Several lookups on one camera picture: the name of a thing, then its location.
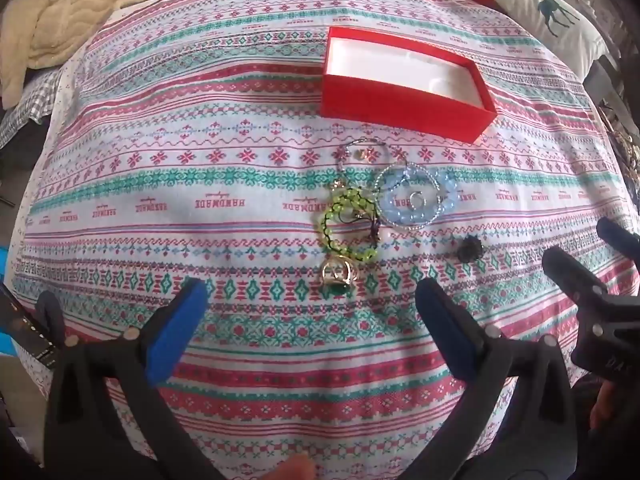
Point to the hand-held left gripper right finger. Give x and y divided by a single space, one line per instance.
445 330

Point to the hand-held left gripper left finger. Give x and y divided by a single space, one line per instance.
177 325

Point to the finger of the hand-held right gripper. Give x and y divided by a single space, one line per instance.
572 280
620 240

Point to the red jewelry box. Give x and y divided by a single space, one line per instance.
400 105

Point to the person's right hand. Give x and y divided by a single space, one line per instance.
600 407

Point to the person's left hand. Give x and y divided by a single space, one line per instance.
295 469

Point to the small black ornament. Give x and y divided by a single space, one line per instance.
469 250

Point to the patterned red green bedspread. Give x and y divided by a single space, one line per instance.
200 160

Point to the deer print pillow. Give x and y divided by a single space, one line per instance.
555 20

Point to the grey checkered bed sheet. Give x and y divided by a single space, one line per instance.
35 95

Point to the beige quilted blanket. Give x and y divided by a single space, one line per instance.
65 15

